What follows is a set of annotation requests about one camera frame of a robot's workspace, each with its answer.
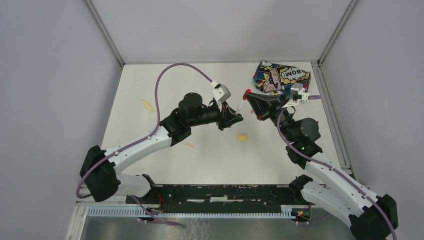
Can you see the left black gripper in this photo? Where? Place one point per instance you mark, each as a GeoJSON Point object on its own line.
{"type": "Point", "coordinates": [227, 116]}

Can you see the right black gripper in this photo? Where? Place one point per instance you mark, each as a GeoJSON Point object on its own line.
{"type": "Point", "coordinates": [266, 105]}

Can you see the red pen cap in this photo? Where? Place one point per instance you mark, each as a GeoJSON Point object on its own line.
{"type": "Point", "coordinates": [247, 92]}

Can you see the red white pen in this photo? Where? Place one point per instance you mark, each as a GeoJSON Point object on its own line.
{"type": "Point", "coordinates": [239, 107]}

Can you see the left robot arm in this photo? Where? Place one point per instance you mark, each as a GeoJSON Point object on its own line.
{"type": "Point", "coordinates": [102, 169]}

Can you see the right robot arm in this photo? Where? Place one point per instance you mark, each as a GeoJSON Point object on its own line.
{"type": "Point", "coordinates": [368, 215]}

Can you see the yellow pen cap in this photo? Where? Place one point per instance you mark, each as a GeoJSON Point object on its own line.
{"type": "Point", "coordinates": [242, 137]}

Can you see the comic print pencil pouch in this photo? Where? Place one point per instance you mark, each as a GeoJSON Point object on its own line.
{"type": "Point", "coordinates": [274, 78]}

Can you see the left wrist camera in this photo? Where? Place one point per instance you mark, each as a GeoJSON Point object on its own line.
{"type": "Point", "coordinates": [220, 92]}

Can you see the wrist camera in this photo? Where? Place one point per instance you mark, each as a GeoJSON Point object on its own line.
{"type": "Point", "coordinates": [220, 92]}
{"type": "Point", "coordinates": [297, 94]}

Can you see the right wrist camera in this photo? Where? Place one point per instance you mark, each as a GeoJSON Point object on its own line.
{"type": "Point", "coordinates": [297, 94]}

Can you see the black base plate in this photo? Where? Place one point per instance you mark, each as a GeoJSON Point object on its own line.
{"type": "Point", "coordinates": [222, 199]}

